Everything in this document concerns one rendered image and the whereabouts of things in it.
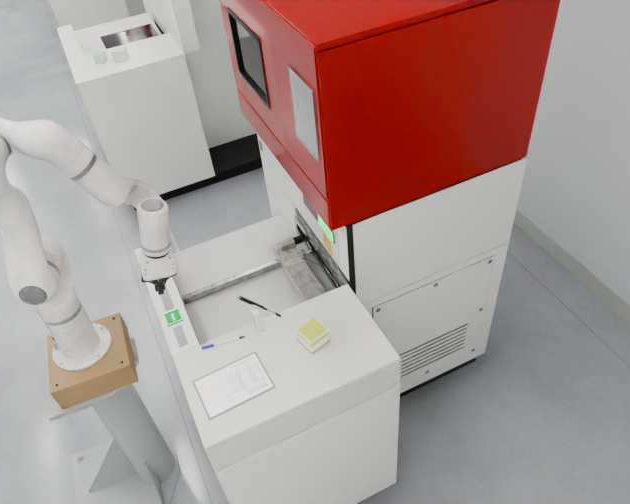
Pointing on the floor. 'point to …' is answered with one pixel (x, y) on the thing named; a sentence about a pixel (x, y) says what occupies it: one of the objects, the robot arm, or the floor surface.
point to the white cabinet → (323, 460)
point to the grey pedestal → (121, 450)
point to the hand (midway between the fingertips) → (159, 287)
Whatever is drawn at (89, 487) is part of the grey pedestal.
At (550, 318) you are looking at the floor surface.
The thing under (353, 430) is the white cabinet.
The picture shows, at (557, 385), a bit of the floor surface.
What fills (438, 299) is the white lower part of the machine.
